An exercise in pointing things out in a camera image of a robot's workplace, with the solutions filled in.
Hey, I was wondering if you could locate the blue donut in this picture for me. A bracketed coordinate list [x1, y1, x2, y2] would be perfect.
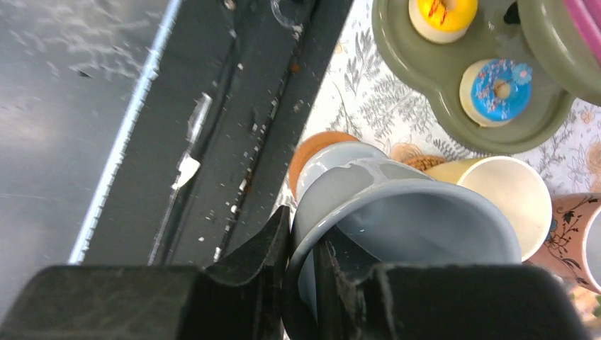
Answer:
[459, 58, 533, 128]

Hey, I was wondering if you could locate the floral tablecloth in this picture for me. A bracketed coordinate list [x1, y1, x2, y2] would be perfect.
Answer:
[330, 4, 600, 276]

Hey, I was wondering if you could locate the woven rattan coaster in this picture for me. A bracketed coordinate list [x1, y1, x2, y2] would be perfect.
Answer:
[403, 154, 447, 171]

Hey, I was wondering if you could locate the yellow frosted donut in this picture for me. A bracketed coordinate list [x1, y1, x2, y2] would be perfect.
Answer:
[408, 0, 478, 44]

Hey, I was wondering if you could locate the purple cake slice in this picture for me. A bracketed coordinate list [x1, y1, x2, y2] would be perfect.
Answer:
[564, 0, 600, 62]

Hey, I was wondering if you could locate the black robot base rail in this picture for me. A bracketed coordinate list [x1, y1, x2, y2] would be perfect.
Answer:
[69, 1, 352, 267]

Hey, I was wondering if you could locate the green tiered dessert stand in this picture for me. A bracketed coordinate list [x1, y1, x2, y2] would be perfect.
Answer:
[372, 1, 600, 154]

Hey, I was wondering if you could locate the light brown wooden coaster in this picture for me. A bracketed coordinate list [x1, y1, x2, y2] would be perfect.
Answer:
[288, 131, 359, 200]

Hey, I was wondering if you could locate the yellow mug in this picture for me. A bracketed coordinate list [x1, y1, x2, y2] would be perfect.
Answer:
[425, 156, 552, 261]

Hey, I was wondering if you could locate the light blue mug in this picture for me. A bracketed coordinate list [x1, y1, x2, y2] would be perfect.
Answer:
[282, 141, 521, 339]

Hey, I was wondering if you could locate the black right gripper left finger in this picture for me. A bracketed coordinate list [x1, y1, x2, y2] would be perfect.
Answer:
[1, 206, 290, 339]

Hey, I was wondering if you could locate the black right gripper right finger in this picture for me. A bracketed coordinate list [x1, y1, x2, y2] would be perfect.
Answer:
[313, 228, 590, 339]

